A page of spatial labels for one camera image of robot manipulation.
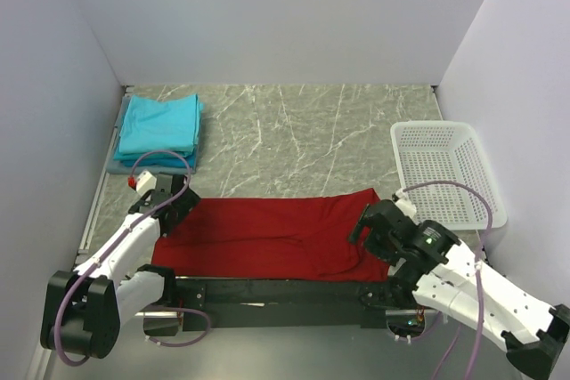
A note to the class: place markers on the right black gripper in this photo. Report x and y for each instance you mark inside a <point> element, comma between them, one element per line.
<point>389,257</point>

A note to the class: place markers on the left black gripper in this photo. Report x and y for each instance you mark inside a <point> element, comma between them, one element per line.
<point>186,202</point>

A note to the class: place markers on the red t shirt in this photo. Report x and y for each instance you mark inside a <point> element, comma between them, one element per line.
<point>272,238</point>

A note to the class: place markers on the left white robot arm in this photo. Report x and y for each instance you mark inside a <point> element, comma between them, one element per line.
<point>85,308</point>

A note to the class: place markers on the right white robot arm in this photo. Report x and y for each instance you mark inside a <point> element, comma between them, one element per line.
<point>436,269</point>

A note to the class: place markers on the teal folded t shirt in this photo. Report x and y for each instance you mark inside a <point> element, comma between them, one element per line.
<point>157,159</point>

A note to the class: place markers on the light blue folded t shirt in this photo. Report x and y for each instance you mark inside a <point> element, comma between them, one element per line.
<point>150,125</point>

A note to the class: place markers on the white plastic perforated basket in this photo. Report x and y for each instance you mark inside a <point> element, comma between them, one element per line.
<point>427,151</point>

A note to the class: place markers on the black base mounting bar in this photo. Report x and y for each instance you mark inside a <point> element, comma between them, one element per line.
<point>287,303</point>

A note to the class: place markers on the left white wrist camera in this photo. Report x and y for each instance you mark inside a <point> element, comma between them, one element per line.
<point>142,183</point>

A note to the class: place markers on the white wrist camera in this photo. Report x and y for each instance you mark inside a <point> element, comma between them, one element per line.
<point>404,203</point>
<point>142,183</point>

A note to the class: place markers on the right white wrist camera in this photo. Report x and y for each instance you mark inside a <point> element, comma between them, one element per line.
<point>404,203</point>

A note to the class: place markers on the aluminium frame rail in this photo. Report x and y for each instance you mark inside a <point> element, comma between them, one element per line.
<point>383,129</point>

